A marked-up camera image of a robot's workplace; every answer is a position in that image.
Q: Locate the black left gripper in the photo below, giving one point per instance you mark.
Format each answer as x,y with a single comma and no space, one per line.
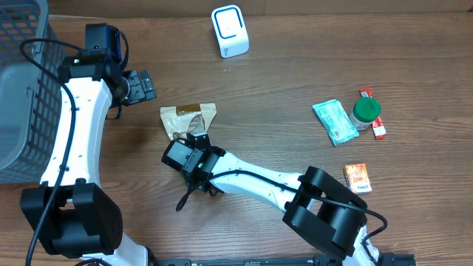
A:
140,86

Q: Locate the beige snack pouch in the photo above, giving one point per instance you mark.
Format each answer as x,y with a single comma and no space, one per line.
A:
196,118

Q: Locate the teal wet wipes pack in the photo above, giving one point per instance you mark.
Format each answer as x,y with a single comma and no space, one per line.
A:
335,121

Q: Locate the orange tissue pack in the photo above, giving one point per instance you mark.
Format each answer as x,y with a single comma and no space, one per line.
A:
357,178

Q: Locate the green lid jar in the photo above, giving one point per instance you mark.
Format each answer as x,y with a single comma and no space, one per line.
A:
364,113

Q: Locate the red snack stick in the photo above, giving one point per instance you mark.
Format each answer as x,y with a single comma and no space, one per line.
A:
378,127

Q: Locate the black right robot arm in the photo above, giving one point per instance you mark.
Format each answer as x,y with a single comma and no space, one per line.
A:
316,206

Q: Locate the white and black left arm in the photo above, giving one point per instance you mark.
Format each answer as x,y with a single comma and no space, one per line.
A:
69,212

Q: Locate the white barcode scanner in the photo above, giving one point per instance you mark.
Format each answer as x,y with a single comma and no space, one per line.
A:
230,30

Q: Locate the grey plastic mesh basket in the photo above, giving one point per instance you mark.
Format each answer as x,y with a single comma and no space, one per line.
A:
30,99

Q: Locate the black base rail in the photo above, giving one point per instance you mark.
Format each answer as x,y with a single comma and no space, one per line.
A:
390,259

